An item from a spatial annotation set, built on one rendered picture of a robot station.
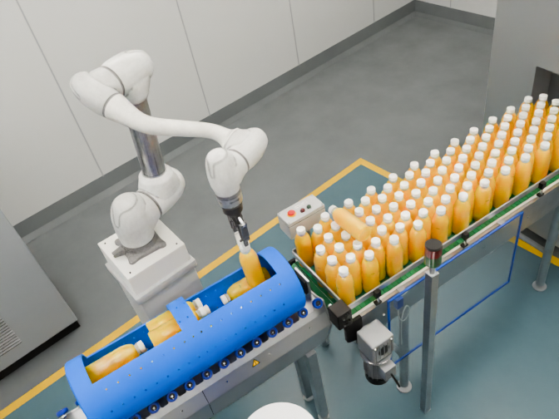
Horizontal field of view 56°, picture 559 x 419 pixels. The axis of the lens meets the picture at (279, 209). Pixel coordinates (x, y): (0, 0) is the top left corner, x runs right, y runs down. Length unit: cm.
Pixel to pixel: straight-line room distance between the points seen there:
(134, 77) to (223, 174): 54
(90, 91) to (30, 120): 249
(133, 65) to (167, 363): 107
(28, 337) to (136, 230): 159
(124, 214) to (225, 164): 69
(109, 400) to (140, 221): 74
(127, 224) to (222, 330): 64
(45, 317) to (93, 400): 176
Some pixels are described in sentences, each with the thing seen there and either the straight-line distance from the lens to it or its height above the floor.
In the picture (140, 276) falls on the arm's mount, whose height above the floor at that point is 109.
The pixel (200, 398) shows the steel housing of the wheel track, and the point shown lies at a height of 88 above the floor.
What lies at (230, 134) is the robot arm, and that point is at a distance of 184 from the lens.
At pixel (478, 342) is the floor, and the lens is 329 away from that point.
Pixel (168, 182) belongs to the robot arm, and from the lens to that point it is 235.
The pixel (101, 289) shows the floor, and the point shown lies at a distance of 402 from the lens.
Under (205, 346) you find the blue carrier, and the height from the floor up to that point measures 115.
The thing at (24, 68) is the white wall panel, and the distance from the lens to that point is 431.
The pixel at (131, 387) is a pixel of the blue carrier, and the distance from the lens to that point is 197.
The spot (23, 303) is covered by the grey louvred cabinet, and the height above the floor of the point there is 46.
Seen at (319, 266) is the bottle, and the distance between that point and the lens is 224.
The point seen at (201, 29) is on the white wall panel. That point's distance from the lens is 486.
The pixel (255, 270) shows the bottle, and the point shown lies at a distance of 207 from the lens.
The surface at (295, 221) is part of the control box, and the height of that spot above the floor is 109.
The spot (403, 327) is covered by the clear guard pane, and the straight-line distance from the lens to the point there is 247.
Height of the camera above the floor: 272
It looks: 42 degrees down
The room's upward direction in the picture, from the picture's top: 12 degrees counter-clockwise
